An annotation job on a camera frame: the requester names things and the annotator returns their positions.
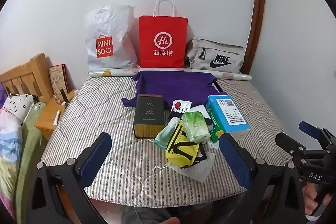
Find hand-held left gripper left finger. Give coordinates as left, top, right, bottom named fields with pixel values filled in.
left=26, top=132, right=113, bottom=224

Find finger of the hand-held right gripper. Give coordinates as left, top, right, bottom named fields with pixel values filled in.
left=275, top=132, right=329, bottom=170
left=299, top=121, right=336, bottom=147

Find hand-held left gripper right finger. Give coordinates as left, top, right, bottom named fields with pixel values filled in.
left=219, top=132, right=307, bottom=224

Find clear plastic bag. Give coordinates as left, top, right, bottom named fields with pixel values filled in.
left=171, top=151, right=216, bottom=182

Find blue tissue box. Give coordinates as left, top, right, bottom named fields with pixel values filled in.
left=205, top=95, right=251, bottom=143

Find green tissue pack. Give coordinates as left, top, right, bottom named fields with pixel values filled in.
left=181, top=111, right=211, bottom=143

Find yellow pouch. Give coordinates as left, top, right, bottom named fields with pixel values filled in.
left=165, top=120, right=208, bottom=169

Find white charger box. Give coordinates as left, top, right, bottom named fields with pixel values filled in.
left=189, top=105, right=212, bottom=125

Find dark green tin box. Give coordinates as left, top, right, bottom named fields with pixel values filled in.
left=133, top=94, right=168, bottom=139

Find light green cloth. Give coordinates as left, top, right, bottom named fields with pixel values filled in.
left=154, top=118, right=181, bottom=148

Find white snack packet red print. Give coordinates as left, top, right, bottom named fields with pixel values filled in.
left=171, top=99, right=193, bottom=115

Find purple fabric tray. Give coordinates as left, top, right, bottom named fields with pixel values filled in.
left=121, top=70, right=229, bottom=109

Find person's right hand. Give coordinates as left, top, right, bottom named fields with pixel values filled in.
left=303, top=183, right=322, bottom=214

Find striped mattress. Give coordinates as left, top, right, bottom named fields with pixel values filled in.
left=41, top=73, right=297, bottom=199

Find wooden nightstand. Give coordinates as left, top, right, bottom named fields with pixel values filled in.
left=34, top=89, right=79, bottom=140

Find person's trouser legs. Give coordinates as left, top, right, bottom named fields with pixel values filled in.
left=119, top=203, right=181, bottom=224

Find rolled patterned paper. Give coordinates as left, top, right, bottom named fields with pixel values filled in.
left=88, top=68, right=252, bottom=81

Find brown notebook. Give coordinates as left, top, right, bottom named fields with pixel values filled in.
left=49, top=64, right=70, bottom=98

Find colourful blanket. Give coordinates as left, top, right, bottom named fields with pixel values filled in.
left=0, top=109, right=24, bottom=219

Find white flower-print pillow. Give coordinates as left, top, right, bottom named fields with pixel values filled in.
left=3, top=94, right=34, bottom=125

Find grey sling bag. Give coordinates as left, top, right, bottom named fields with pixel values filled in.
left=186, top=38, right=245, bottom=74

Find wooden headboard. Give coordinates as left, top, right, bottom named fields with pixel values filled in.
left=0, top=53, right=54, bottom=104

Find white plastic shopping bag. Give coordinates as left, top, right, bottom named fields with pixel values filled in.
left=84, top=4, right=138, bottom=73

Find red paper bag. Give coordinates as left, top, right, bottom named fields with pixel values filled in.
left=139, top=0, right=188, bottom=68

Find wooden door frame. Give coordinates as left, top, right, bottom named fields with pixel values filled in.
left=244, top=0, right=265, bottom=75

